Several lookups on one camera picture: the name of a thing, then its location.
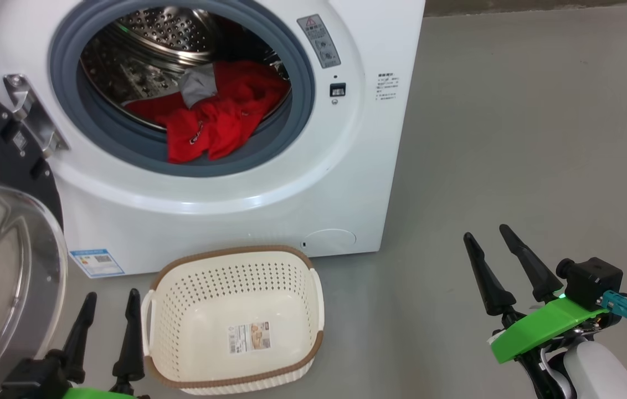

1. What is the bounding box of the metal washing machine door hinge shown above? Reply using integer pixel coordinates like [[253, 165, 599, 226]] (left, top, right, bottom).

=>
[[3, 74, 69, 158]]

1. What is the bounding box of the grey warning label sticker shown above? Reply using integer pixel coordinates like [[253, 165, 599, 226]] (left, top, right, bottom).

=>
[[297, 14, 342, 69]]

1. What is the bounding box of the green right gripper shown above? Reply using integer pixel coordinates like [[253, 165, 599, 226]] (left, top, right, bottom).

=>
[[463, 224, 621, 399]]

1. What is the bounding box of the blue energy label sticker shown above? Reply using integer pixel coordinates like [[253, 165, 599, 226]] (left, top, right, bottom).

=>
[[69, 248, 126, 279]]

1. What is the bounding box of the round white filter cover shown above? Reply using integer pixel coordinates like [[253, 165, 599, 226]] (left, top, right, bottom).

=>
[[301, 229, 357, 255]]

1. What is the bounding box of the black round glass washer door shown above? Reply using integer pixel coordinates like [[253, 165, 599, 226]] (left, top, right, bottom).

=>
[[0, 75, 68, 399]]

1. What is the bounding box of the red garment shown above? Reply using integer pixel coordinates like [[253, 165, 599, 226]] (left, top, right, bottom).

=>
[[124, 60, 291, 164]]

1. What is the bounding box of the stainless steel washer drum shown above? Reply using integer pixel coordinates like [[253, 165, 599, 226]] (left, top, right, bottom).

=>
[[80, 6, 292, 131]]

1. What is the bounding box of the grey rubber door gasket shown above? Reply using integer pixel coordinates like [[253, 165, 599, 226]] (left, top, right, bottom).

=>
[[49, 0, 315, 178]]

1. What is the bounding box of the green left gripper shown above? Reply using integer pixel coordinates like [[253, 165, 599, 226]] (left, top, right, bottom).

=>
[[59, 288, 151, 399]]

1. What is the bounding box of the white front-load washing machine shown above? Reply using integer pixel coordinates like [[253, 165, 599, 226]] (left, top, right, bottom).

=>
[[0, 0, 426, 279]]

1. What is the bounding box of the printed product label sticker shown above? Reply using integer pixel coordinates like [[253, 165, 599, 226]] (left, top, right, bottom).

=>
[[229, 322, 271, 354]]

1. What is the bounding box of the cream laundry basket brown rim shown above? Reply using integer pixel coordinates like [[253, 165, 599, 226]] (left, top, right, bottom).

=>
[[141, 245, 325, 395]]

